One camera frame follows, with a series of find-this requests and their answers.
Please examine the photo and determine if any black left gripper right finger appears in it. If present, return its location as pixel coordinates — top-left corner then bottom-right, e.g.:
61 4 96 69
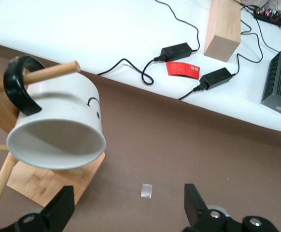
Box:
183 183 229 232

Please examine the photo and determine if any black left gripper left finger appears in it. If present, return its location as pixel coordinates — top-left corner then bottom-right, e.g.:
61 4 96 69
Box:
16 185 75 232

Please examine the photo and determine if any white smiley mug black handle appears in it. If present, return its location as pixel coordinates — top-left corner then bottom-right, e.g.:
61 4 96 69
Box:
3 55 107 170

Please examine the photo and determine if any wooden mug tree stand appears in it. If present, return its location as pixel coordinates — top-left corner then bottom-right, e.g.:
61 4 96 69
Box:
0 54 106 210

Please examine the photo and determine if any small clear tape piece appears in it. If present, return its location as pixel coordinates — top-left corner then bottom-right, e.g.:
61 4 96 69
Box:
140 183 154 199

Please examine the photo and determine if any black power adapter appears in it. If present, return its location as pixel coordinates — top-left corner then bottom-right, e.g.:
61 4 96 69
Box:
199 67 233 91
160 43 193 61

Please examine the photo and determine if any red paper card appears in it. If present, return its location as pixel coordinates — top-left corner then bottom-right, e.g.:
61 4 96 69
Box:
166 61 201 80

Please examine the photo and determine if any grey ribbed power supply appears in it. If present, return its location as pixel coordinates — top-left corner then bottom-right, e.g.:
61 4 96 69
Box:
261 50 281 120

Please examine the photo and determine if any wooden beam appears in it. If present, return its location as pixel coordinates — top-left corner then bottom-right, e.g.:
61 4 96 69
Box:
204 0 242 63

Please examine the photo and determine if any black power strip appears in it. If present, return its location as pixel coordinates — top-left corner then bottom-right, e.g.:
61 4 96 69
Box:
253 6 281 30

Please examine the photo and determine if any black cable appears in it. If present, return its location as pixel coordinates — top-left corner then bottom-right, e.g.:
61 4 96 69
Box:
256 18 281 53
229 19 264 76
96 56 167 86
154 0 201 53
177 82 205 101

